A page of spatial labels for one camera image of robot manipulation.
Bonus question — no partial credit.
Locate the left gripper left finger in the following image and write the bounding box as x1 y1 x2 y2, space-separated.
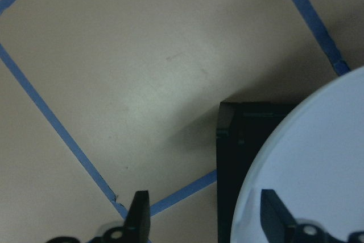
98 191 150 243

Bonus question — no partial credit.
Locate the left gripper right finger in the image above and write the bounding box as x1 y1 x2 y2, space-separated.
260 190 327 243

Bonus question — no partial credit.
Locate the blue plate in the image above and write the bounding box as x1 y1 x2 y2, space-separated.
231 68 363 242

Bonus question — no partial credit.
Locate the black dish rack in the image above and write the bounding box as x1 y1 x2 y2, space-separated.
216 102 296 242

